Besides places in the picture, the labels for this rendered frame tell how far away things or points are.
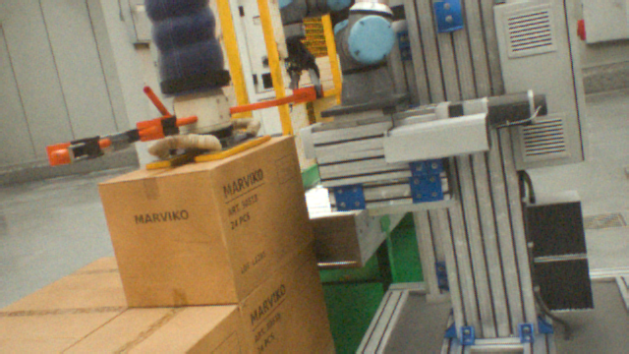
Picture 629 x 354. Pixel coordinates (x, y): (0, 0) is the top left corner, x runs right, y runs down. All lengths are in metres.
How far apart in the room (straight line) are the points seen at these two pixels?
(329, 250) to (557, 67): 1.09
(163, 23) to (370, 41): 0.71
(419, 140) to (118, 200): 0.91
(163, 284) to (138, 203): 0.26
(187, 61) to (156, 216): 0.49
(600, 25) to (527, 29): 9.04
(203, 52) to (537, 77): 0.99
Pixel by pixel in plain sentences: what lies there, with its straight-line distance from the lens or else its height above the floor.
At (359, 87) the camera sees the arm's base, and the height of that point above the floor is 1.08.
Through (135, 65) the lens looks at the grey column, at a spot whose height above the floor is 1.36.
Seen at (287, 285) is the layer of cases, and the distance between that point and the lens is 2.14.
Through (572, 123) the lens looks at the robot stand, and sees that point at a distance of 1.90.
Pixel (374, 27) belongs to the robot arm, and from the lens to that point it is 1.65.
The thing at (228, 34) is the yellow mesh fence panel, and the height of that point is 1.41.
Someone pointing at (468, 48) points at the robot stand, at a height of 1.13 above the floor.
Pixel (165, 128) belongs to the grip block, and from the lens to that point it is 1.88.
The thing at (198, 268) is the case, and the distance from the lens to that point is 1.88.
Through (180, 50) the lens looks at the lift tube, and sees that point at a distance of 2.04.
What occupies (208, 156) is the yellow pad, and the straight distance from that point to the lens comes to 1.94.
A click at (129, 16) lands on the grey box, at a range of 3.51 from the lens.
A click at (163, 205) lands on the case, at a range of 1.88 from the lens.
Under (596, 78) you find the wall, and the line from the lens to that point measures 11.05.
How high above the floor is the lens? 1.15
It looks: 9 degrees down
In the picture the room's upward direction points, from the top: 11 degrees counter-clockwise
